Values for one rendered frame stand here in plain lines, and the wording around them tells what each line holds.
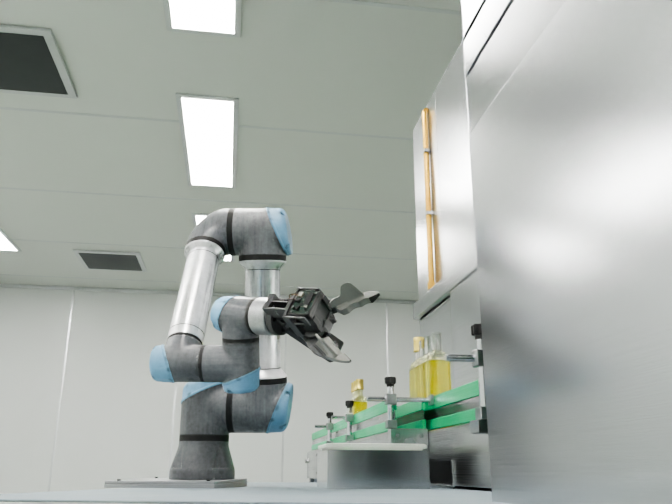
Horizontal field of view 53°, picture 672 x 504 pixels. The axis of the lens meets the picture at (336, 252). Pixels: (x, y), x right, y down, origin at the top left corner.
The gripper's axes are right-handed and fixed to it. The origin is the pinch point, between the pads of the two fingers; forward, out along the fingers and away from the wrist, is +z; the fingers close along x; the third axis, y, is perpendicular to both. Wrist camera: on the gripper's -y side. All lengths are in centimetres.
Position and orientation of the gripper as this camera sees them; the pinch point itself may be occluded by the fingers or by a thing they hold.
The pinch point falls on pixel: (368, 328)
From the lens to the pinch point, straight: 123.4
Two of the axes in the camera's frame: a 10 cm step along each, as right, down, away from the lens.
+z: 8.2, -0.1, -5.7
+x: 3.7, -7.5, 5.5
